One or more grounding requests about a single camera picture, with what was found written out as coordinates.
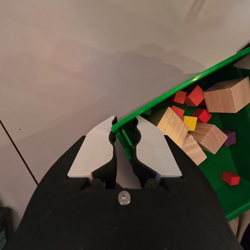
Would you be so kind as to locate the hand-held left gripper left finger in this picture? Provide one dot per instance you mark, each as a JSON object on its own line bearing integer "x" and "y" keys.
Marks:
{"x": 91, "y": 154}

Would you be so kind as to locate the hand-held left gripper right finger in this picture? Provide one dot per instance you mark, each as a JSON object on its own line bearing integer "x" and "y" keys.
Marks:
{"x": 156, "y": 154}

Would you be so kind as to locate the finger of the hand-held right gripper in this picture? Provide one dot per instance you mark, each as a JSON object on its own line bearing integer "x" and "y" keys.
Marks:
{"x": 245, "y": 47}
{"x": 245, "y": 64}

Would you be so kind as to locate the pile of wooden cubes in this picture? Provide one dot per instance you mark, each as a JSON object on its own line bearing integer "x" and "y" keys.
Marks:
{"x": 226, "y": 95}

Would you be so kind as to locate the green plastic box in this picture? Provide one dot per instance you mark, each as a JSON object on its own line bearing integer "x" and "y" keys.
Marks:
{"x": 214, "y": 168}

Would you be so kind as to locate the single small red cube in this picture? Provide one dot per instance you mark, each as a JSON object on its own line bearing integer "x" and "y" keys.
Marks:
{"x": 230, "y": 178}

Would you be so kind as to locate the pale cloth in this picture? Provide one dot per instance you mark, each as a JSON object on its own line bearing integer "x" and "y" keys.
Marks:
{"x": 235, "y": 224}

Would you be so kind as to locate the dark device with green rings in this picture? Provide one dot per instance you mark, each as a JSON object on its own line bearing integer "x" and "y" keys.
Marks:
{"x": 4, "y": 224}

